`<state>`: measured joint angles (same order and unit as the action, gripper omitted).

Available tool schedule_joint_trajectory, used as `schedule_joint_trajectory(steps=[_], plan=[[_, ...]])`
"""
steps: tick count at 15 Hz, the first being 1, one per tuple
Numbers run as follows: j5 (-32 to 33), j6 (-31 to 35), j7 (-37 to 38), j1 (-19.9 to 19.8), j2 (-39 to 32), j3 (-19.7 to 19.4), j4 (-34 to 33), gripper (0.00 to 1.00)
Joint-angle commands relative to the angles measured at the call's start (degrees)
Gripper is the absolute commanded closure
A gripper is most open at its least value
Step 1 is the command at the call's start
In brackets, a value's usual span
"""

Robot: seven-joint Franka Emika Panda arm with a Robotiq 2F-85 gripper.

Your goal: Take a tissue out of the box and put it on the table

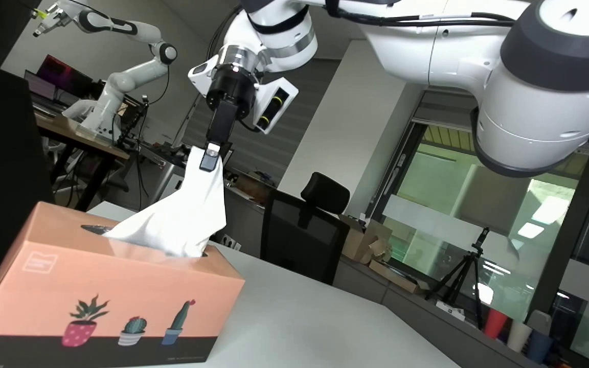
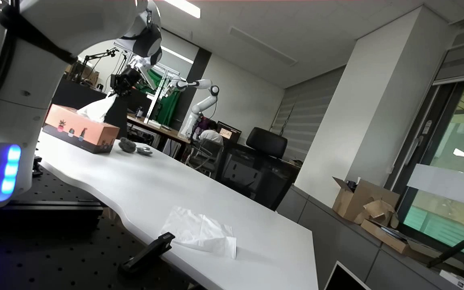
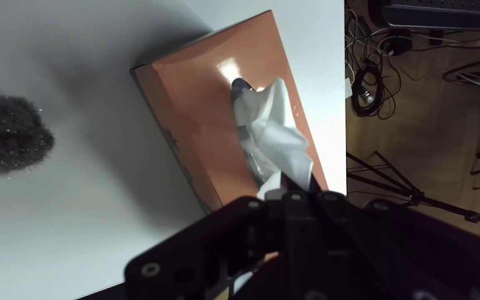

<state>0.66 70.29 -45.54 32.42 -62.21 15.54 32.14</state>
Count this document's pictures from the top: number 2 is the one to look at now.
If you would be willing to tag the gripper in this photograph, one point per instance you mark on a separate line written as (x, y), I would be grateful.
(125, 80)

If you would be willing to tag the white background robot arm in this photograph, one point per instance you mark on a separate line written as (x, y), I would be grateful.
(200, 105)

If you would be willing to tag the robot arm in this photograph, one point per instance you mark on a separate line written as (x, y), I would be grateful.
(54, 24)

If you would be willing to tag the pink tissue box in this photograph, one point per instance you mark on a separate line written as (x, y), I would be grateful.
(79, 128)

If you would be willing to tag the white tissue sheet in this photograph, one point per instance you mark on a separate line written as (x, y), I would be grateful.
(201, 231)

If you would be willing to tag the open cardboard box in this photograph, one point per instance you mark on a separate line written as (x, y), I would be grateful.
(363, 199)

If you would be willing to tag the flat cardboard box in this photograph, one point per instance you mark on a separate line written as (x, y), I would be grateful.
(397, 241)

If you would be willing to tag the green screen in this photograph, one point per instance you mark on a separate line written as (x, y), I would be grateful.
(163, 98)

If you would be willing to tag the wooden desk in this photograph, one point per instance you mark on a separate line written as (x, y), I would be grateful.
(159, 128)

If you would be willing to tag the grey lumpy object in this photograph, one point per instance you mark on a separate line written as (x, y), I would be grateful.
(127, 145)

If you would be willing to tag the flat grey object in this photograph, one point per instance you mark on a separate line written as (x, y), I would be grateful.
(144, 151)

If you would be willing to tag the person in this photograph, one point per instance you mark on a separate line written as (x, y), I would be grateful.
(211, 135)

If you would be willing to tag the grey office chair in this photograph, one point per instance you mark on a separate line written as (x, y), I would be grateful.
(206, 156)

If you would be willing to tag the monitor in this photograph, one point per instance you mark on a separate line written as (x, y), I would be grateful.
(229, 132)

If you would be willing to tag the black clamp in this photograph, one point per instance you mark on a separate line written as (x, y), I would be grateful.
(37, 167)

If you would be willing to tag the black office chair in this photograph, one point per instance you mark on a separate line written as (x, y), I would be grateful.
(266, 142)

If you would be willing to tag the black desk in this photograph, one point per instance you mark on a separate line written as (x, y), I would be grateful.
(256, 177)

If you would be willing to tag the black stapler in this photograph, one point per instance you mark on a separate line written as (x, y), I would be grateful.
(147, 253)

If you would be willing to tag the laptop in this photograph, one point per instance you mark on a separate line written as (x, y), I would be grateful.
(344, 280)

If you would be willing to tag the window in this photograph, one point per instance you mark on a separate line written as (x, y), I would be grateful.
(457, 177)

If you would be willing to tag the stand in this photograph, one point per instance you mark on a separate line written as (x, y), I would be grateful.
(459, 246)

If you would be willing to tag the camera on mount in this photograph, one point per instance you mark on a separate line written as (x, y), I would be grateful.
(95, 60)

